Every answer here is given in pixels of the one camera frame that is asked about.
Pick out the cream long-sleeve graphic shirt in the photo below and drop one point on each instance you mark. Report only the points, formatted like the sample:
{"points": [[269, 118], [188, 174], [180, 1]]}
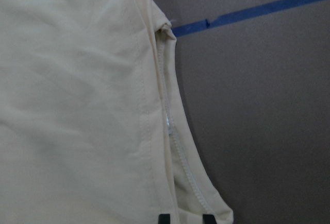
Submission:
{"points": [[93, 128]]}

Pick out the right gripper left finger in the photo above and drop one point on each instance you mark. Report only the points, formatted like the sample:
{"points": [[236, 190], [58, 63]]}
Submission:
{"points": [[164, 219]]}

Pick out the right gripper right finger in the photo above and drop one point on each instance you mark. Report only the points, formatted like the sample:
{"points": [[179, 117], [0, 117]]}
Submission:
{"points": [[208, 219]]}

